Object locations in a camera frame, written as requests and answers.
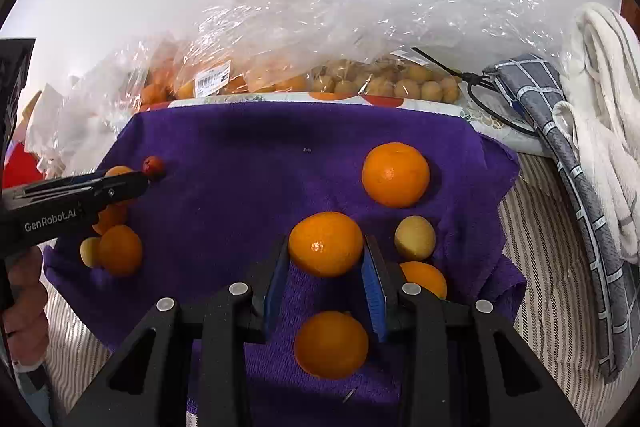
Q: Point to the clear bag of longans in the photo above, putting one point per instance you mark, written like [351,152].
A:
[380,84]

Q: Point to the white cloth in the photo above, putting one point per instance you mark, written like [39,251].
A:
[610,157]

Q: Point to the person's left hand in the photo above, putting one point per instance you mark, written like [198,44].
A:
[32,302]

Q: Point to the grey checked cloth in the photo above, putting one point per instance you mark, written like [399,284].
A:
[590,217]

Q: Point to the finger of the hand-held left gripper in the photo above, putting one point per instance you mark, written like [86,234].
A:
[95,177]
[122,189]

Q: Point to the clear bag of mandarins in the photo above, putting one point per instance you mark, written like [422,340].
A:
[225,82]
[152,92]

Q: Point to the orange mandarin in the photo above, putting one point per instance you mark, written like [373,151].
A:
[422,279]
[120,249]
[325,243]
[120,171]
[331,344]
[112,219]
[395,174]

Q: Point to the red paper bag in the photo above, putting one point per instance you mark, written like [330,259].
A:
[15,167]

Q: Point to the brown door frame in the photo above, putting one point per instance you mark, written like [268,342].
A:
[631,7]

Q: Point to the white plastic bag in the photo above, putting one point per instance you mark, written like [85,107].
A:
[75,122]

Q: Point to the striped bed sheet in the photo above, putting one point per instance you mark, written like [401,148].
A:
[545,307]

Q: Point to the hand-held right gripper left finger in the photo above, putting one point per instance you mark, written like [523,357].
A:
[275,292]

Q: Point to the small red fruit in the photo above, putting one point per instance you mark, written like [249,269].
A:
[152,167]

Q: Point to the yellow round fruit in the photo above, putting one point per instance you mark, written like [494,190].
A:
[89,252]
[414,237]

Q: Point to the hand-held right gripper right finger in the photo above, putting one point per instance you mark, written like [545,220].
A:
[372,292]

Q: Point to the purple towel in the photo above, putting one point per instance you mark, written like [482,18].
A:
[240,187]

